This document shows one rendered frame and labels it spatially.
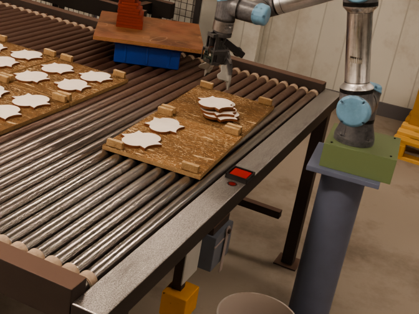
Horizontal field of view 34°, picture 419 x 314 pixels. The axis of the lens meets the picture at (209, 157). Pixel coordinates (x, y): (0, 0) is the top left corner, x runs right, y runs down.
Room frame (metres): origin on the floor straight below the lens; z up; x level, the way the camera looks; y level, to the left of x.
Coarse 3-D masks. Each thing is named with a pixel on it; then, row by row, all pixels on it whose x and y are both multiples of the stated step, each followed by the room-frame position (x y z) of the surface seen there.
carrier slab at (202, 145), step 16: (128, 128) 2.20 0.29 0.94; (144, 128) 2.22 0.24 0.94; (192, 128) 2.30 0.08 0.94; (208, 128) 2.32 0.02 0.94; (176, 144) 2.13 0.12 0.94; (192, 144) 2.15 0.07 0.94; (208, 144) 2.18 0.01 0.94; (224, 144) 2.20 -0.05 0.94; (144, 160) 1.98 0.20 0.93; (160, 160) 1.98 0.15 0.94; (176, 160) 2.00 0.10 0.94; (192, 160) 2.02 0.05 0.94; (208, 160) 2.04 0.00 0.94; (192, 176) 1.92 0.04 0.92
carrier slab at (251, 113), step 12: (180, 96) 2.63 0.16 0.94; (192, 96) 2.65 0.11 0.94; (204, 96) 2.68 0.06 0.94; (216, 96) 2.70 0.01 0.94; (228, 96) 2.73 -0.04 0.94; (180, 108) 2.48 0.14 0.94; (192, 108) 2.50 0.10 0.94; (240, 108) 2.60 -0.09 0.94; (252, 108) 2.63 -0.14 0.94; (264, 108) 2.65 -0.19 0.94; (192, 120) 2.38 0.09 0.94; (204, 120) 2.40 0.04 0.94; (216, 120) 2.42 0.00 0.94; (240, 120) 2.47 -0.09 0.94; (252, 120) 2.49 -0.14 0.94
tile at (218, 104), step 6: (198, 102) 2.44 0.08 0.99; (204, 102) 2.44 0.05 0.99; (210, 102) 2.45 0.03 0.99; (216, 102) 2.47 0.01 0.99; (222, 102) 2.48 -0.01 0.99; (228, 102) 2.49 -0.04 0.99; (210, 108) 2.41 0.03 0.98; (216, 108) 2.41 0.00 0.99; (222, 108) 2.42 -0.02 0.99; (228, 108) 2.44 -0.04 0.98
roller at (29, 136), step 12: (192, 60) 3.23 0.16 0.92; (168, 72) 2.97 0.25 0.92; (180, 72) 3.05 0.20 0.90; (144, 84) 2.75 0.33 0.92; (120, 96) 2.56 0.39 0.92; (84, 108) 2.35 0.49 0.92; (96, 108) 2.39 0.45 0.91; (60, 120) 2.20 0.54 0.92; (72, 120) 2.25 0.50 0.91; (36, 132) 2.07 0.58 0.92; (48, 132) 2.11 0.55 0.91; (12, 144) 1.95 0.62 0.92
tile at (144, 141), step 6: (138, 132) 2.15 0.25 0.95; (126, 138) 2.08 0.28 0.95; (132, 138) 2.09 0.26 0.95; (138, 138) 2.10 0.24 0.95; (144, 138) 2.11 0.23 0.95; (150, 138) 2.11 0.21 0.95; (156, 138) 2.12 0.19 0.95; (126, 144) 2.04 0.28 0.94; (132, 144) 2.04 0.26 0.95; (138, 144) 2.05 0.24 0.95; (144, 144) 2.06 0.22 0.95; (150, 144) 2.07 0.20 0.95; (156, 144) 2.08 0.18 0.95; (144, 150) 2.03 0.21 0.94
